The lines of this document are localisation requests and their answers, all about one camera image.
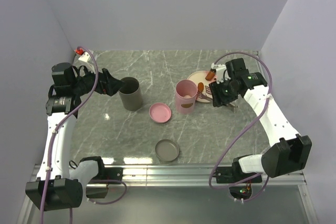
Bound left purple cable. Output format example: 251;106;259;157
38;47;128;224

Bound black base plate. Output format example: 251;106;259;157
213;166;256;184
102;167;123;181

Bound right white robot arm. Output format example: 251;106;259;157
209;58;312;182

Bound orange sausage near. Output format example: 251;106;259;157
197;82;205;93

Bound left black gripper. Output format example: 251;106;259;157
71;62;125;97

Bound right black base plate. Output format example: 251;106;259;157
213;166;256;184

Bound pink cream plate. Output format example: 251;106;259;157
187;71;216;103

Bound grey lid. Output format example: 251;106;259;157
155;139;180;162

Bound brown sausage far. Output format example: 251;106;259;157
205;71;215;81

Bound pink lid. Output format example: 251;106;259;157
149;102;172;124

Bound aluminium mounting rail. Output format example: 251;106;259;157
28;163;307;188

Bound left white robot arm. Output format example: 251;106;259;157
25;62;124;212

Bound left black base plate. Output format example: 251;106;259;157
102;167;123;181

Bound metal food tongs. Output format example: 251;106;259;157
197;86;238;113

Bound pink cylindrical container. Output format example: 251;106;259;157
175;80;198;114

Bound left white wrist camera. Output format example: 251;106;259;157
73;49;95;73

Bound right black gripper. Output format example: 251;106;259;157
208;77;239;108

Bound grey cylindrical container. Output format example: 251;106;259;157
119;77;143;111

